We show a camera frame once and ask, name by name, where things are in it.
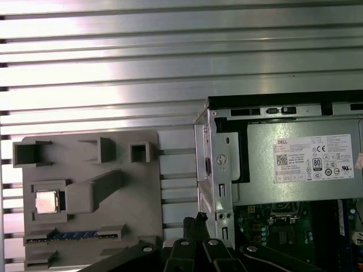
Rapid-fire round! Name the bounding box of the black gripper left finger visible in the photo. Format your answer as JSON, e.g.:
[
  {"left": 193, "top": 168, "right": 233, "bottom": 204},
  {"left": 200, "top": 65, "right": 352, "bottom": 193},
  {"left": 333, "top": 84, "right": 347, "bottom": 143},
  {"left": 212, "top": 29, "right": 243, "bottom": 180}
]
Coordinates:
[{"left": 82, "top": 216, "right": 201, "bottom": 272}]

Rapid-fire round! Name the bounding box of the CPU socket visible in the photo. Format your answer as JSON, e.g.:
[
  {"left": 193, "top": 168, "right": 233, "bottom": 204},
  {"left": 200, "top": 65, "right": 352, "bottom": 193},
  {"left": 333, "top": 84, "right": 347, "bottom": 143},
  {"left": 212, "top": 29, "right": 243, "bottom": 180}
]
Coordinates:
[{"left": 273, "top": 226, "right": 301, "bottom": 250}]

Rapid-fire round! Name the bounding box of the grey parts rack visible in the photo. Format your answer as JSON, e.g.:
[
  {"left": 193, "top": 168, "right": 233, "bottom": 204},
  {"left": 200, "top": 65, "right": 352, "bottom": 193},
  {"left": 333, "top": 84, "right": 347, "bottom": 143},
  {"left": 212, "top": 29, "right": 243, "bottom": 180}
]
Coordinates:
[{"left": 12, "top": 130, "right": 164, "bottom": 271}]

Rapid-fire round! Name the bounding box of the RAM stick blue label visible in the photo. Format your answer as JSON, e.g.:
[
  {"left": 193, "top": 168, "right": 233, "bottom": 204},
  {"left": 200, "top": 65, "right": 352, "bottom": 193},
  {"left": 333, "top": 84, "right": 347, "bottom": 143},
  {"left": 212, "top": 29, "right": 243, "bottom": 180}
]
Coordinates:
[{"left": 24, "top": 229, "right": 119, "bottom": 245}]

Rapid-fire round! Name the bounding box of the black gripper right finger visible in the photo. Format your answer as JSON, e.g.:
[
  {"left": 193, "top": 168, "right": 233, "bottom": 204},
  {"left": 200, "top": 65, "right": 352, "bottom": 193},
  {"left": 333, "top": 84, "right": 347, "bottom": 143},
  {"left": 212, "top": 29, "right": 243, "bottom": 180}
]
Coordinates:
[{"left": 198, "top": 211, "right": 324, "bottom": 272}]

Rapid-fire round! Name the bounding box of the grey power supply unit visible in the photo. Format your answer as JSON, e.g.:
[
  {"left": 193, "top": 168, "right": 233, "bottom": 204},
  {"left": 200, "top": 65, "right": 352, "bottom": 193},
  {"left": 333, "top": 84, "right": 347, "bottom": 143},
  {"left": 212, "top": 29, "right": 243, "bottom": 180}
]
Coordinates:
[{"left": 235, "top": 115, "right": 363, "bottom": 207}]

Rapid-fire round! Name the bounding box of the metal socket cover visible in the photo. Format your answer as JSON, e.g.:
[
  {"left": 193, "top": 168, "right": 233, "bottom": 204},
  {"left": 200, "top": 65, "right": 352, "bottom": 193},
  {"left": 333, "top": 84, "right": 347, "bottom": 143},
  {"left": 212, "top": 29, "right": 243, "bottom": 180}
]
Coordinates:
[{"left": 266, "top": 202, "right": 303, "bottom": 226}]

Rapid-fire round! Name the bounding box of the green motherboard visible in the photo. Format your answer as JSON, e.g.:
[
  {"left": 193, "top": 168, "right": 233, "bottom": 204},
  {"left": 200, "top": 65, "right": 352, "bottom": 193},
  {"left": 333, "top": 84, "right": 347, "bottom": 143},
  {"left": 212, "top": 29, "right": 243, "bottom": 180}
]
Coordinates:
[{"left": 232, "top": 198, "right": 363, "bottom": 272}]

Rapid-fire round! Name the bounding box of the silver CPU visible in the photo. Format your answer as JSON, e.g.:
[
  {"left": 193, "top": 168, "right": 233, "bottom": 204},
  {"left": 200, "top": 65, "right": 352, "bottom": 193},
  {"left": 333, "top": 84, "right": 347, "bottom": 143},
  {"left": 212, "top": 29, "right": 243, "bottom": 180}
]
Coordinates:
[{"left": 35, "top": 190, "right": 61, "bottom": 215}]

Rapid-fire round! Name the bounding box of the black PC case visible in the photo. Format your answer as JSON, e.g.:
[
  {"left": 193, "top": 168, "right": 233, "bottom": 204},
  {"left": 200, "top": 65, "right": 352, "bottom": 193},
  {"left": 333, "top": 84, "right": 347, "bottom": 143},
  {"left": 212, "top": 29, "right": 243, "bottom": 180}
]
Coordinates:
[{"left": 193, "top": 90, "right": 363, "bottom": 272}]

